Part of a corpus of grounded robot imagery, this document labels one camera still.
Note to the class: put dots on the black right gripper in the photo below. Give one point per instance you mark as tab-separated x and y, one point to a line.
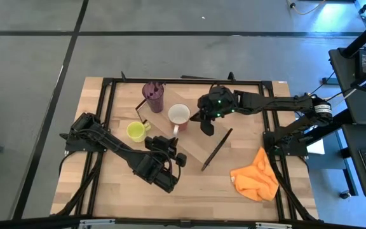
218	101

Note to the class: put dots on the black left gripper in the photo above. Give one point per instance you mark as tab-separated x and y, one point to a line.
157	146

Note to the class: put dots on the red mug white inside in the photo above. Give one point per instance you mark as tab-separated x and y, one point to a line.
178	114

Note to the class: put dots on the yellow-green mug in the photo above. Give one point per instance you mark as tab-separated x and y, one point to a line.
136	131

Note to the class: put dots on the purple faceted tumbler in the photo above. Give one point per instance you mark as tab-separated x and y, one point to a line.
153	97

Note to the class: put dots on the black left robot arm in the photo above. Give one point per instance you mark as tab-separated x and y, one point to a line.
119	151

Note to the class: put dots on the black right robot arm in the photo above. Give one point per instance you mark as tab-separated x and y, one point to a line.
275	102

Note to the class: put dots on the thin black bar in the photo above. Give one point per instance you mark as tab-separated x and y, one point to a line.
199	77

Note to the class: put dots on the black rig beam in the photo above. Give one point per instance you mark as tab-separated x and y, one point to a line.
183	224

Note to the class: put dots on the orange cloth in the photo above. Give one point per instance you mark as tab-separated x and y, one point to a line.
256	181

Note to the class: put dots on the white box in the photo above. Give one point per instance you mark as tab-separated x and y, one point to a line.
316	148

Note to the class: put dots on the black desk foot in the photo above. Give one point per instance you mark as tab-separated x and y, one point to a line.
329	81

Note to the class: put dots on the black desk with keyboard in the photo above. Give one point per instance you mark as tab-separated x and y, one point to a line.
354	165

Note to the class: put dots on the black desk with laptop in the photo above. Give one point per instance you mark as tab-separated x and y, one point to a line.
361	108

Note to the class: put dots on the black caster wheel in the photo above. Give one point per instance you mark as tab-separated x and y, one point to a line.
345	194

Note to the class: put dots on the black aluminium table frame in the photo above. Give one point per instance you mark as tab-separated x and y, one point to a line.
176	81

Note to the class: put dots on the black frame clamp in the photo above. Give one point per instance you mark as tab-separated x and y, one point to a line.
123	77
231	76

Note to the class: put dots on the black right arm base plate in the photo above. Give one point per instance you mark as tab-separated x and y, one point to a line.
300	152

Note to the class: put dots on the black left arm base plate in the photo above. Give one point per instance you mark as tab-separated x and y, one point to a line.
71	148

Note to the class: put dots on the black diagonal post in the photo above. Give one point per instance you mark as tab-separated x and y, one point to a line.
364	36

